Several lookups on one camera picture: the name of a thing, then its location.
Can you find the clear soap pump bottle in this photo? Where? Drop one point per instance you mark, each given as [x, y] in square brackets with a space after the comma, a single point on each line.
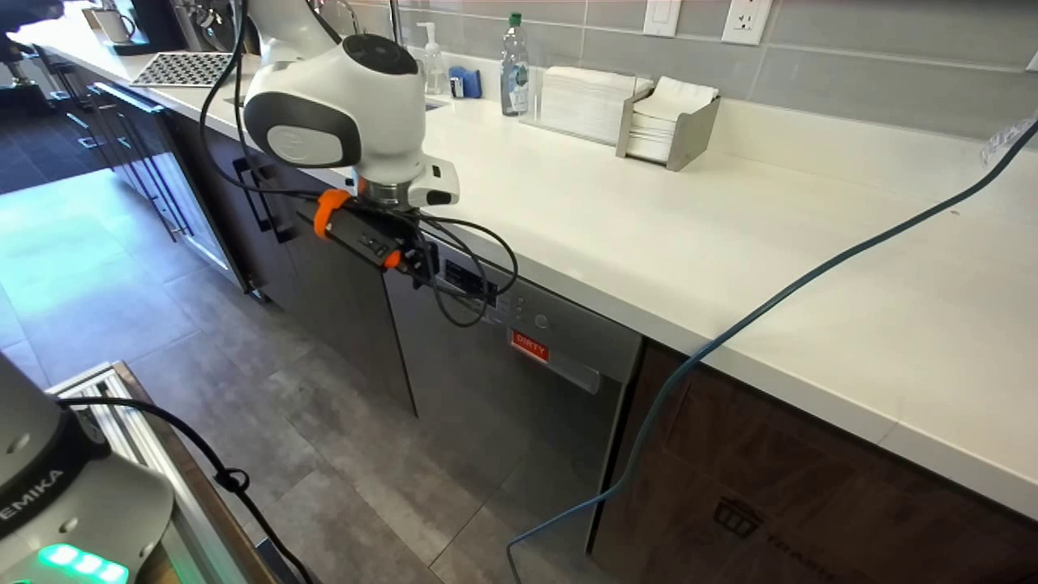
[429, 70]

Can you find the black undercounter appliance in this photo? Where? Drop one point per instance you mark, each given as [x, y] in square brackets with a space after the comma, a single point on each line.
[141, 164]

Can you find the small blue container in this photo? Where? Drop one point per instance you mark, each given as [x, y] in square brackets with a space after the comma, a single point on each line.
[466, 81]

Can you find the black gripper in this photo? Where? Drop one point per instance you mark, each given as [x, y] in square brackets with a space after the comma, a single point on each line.
[410, 245]

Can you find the white light switch plate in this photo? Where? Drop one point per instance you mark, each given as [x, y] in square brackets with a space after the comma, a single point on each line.
[664, 12]

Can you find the metal napkin holder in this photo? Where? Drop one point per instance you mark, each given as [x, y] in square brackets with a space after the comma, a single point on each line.
[699, 141]

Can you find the black countertop appliance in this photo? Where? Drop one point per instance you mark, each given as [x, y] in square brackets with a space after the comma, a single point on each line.
[150, 20]

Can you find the white wall outlet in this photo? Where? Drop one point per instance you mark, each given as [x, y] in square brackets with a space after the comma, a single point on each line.
[748, 20]

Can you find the clear bottle with green cap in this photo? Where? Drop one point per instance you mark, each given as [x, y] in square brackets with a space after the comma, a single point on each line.
[518, 81]

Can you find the red and white sticker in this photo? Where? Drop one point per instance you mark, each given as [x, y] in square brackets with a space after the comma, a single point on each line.
[530, 346]

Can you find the ridged grey drying mat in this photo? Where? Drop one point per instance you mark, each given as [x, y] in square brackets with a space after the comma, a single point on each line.
[184, 70]

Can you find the wood edged cart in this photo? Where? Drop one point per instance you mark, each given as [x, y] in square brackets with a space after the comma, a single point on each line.
[207, 507]

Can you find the brown wood cabinet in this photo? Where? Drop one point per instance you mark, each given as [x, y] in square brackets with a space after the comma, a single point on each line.
[812, 486]

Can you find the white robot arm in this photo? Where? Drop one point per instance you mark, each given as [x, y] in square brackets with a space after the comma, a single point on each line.
[345, 97]

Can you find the black camera with orange mount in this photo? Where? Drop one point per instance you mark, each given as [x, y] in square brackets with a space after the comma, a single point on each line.
[350, 227]

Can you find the white paper towel box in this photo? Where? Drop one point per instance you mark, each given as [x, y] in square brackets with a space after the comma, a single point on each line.
[588, 102]

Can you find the stainless steel dishwasher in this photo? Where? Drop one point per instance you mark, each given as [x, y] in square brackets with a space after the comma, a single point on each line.
[508, 431]

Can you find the white paper napkin stack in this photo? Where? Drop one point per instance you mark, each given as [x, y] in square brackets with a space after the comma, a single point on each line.
[659, 118]

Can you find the white robot base green lights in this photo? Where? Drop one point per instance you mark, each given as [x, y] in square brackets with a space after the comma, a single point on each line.
[66, 521]

